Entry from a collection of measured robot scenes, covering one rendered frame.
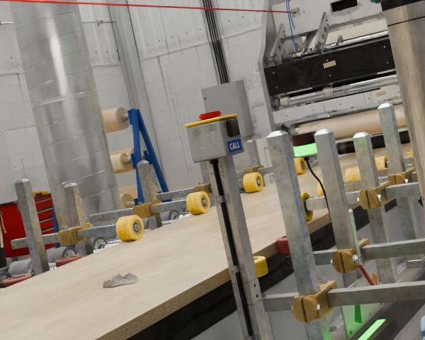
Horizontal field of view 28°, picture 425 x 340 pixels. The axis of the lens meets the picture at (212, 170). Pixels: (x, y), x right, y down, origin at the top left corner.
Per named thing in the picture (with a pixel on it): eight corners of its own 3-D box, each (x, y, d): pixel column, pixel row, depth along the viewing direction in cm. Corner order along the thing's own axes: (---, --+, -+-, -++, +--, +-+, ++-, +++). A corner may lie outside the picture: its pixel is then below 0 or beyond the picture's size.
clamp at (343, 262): (373, 258, 201) (369, 237, 201) (355, 272, 189) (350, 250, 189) (351, 260, 204) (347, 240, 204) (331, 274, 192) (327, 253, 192)
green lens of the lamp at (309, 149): (324, 150, 197) (322, 140, 196) (315, 153, 191) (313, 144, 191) (301, 154, 200) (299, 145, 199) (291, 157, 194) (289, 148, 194)
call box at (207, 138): (245, 156, 150) (237, 112, 149) (228, 161, 144) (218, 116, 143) (212, 162, 153) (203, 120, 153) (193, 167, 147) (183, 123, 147)
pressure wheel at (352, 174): (363, 160, 273) (359, 176, 268) (371, 179, 277) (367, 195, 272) (345, 163, 276) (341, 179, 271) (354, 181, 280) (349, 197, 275)
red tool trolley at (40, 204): (74, 253, 1052) (60, 189, 1048) (37, 268, 985) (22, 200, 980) (44, 257, 1074) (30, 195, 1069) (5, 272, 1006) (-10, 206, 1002)
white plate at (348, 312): (385, 305, 203) (377, 265, 202) (349, 341, 180) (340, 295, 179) (382, 305, 203) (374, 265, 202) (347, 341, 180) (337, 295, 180)
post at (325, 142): (373, 330, 196) (332, 127, 194) (369, 334, 193) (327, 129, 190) (359, 331, 198) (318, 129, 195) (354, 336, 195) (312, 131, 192)
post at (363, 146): (405, 313, 218) (369, 131, 215) (401, 317, 215) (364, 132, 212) (392, 314, 220) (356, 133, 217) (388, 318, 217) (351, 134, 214)
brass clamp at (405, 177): (421, 183, 244) (417, 166, 244) (408, 191, 232) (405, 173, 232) (400, 186, 247) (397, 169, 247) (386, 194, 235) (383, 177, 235)
